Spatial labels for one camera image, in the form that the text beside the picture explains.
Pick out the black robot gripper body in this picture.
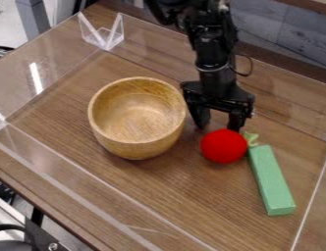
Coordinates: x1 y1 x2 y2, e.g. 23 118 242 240
180 64 255 117

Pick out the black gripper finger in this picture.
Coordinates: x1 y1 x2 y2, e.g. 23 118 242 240
228 110 251 131
187 100 211 129

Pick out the red plush fruit green leaf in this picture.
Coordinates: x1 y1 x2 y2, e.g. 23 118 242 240
200 128 259 165

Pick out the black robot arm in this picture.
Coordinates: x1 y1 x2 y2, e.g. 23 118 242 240
145 0 255 131

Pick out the round wooden bowl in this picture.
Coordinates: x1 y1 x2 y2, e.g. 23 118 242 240
88 76 187 160

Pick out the green rectangular block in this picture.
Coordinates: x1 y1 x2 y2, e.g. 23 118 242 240
248 145 295 216

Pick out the grey pillar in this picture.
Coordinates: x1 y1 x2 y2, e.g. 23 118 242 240
15 0 52 40

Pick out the black metal stand base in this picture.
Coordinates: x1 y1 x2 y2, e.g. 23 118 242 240
0 209 73 251

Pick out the clear acrylic tray enclosure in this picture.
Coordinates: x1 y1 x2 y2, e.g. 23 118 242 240
0 12 326 251

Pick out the clear acrylic corner bracket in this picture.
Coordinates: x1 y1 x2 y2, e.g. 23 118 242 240
78 12 124 51

